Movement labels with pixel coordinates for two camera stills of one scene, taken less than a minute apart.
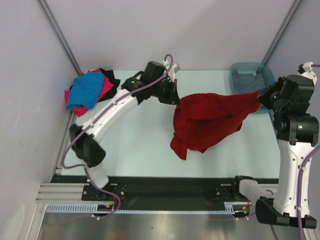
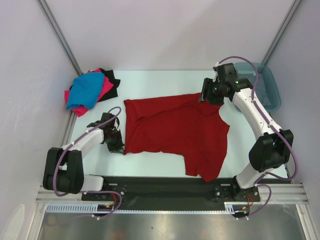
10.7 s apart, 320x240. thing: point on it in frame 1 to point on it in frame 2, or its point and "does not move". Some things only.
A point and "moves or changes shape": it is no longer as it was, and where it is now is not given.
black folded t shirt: [111, 92] does not move
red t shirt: [201, 120] moves or changes shape
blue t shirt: [85, 91] does not move
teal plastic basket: [251, 77] does not move
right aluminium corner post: [294, 7] does not move
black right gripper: [264, 93] to [207, 85]
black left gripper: [173, 97] to [118, 147]
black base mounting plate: [143, 190] does not move
